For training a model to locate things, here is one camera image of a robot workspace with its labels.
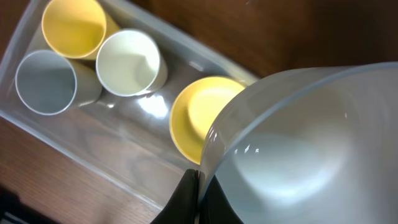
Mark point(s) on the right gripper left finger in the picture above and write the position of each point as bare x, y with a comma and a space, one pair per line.
182, 206

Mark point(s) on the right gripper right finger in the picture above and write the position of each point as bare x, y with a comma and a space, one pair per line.
215, 208

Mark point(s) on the yellow plastic bowl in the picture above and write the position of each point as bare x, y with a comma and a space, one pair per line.
194, 111

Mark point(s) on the white plastic bowl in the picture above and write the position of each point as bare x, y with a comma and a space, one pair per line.
309, 145

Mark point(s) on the white plastic cup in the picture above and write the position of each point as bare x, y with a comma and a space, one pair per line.
129, 63

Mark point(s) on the grey plastic cup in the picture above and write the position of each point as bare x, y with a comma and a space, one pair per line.
49, 84

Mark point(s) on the yellow plastic cup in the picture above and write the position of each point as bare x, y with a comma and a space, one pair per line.
76, 29

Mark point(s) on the clear plastic container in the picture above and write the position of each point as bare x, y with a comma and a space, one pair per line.
124, 139

